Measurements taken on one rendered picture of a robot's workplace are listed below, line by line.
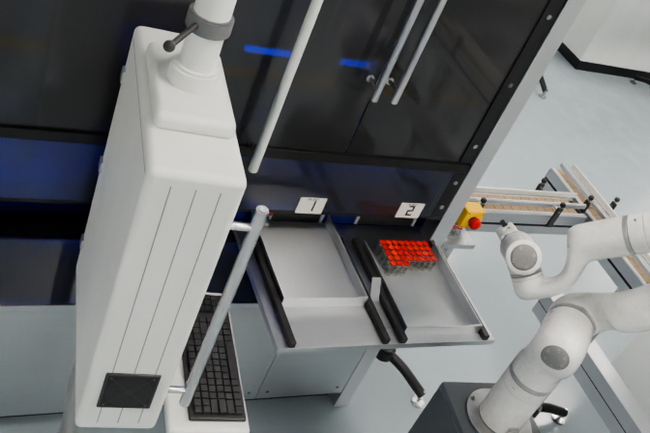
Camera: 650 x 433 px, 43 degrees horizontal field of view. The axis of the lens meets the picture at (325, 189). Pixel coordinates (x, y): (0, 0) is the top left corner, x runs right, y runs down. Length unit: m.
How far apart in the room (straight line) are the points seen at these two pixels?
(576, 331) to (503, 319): 2.08
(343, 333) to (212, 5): 1.08
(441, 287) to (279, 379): 0.75
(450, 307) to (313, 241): 0.45
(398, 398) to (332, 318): 1.21
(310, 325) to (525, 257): 0.62
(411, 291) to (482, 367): 1.35
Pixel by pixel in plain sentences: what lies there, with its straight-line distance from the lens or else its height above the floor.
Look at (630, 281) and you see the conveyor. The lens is 3.10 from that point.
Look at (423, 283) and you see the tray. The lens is 2.54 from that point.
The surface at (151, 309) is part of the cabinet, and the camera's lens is 1.67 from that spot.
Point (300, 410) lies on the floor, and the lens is 3.22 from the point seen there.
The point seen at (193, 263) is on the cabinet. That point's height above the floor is 1.34.
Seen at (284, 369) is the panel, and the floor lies 0.25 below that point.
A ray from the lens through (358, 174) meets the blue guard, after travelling 2.36.
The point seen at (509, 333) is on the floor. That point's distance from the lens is 4.04.
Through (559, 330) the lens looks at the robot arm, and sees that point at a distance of 2.02.
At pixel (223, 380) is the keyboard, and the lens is 2.10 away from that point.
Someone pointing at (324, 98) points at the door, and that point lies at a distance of 2.15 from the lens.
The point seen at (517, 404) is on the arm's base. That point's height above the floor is 0.99.
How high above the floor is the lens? 2.42
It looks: 34 degrees down
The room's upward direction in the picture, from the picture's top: 24 degrees clockwise
